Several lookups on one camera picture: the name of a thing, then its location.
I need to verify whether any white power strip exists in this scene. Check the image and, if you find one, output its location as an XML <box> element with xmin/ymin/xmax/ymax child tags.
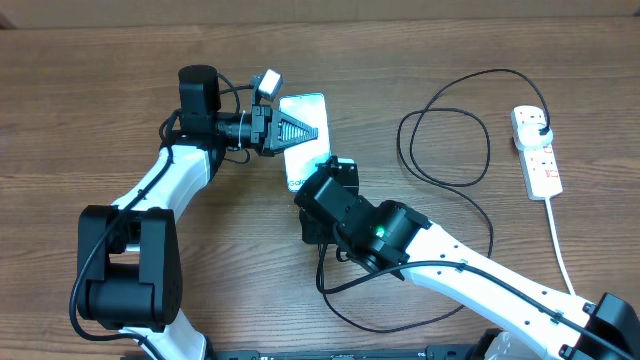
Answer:
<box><xmin>510</xmin><ymin>105</ymin><xmax>563</xmax><ymax>201</ymax></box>

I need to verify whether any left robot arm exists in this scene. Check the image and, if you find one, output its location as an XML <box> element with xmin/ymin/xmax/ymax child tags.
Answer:
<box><xmin>69</xmin><ymin>65</ymin><xmax>319</xmax><ymax>359</ymax></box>

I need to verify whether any Samsung Galaxy smartphone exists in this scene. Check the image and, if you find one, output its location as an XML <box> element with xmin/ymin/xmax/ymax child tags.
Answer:
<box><xmin>279</xmin><ymin>93</ymin><xmax>331</xmax><ymax>193</ymax></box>

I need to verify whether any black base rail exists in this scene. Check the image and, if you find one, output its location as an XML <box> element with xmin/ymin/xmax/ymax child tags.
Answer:
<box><xmin>119</xmin><ymin>342</ymin><xmax>506</xmax><ymax>360</ymax></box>

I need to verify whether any white charger plug adapter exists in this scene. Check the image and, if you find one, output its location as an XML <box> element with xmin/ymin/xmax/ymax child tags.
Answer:
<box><xmin>514</xmin><ymin>124</ymin><xmax>554</xmax><ymax>151</ymax></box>

